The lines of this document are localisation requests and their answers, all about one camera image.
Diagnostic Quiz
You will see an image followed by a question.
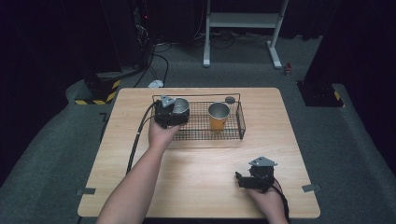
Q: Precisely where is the tangle of black cables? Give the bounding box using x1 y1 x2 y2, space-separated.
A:
191 30 273 50

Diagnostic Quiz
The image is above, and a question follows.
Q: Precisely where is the left hand-held gripper cable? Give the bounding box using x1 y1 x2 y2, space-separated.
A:
125 102 158 175

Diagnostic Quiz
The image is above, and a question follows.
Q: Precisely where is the black equipment rack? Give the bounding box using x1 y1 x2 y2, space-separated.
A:
99 0 157 70

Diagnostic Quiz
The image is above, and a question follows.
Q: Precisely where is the black wire basket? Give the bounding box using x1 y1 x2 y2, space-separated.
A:
148 92 247 142

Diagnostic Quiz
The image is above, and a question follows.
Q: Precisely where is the black floor cable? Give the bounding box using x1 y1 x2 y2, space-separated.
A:
133 42 173 89

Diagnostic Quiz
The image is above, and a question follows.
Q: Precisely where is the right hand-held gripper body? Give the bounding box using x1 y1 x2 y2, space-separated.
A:
247 156 278 193

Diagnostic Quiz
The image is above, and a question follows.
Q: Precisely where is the person's right hand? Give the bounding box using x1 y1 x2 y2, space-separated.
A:
247 181 288 224

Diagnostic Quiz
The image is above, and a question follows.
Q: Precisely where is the white metal stand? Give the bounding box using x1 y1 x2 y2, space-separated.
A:
202 0 290 70

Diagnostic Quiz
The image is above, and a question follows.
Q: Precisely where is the person's left hand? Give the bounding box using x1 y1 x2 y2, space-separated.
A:
148 119 181 152

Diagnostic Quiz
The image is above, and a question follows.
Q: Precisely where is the hand-held gripper cable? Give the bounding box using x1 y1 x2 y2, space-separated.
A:
270 178 291 224
125 102 158 175

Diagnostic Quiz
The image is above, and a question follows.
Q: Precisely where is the right hand-held gripper cable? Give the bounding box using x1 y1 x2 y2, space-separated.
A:
270 178 291 224

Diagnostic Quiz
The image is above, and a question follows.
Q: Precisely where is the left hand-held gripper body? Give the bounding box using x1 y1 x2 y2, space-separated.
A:
153 94 179 130

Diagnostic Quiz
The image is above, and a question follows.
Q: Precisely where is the black base with yellow stripes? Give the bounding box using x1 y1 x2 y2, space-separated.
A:
296 80 346 108
74 72 121 106

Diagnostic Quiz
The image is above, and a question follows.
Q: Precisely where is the grey tape piece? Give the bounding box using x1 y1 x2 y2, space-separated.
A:
301 183 323 193
76 187 97 197

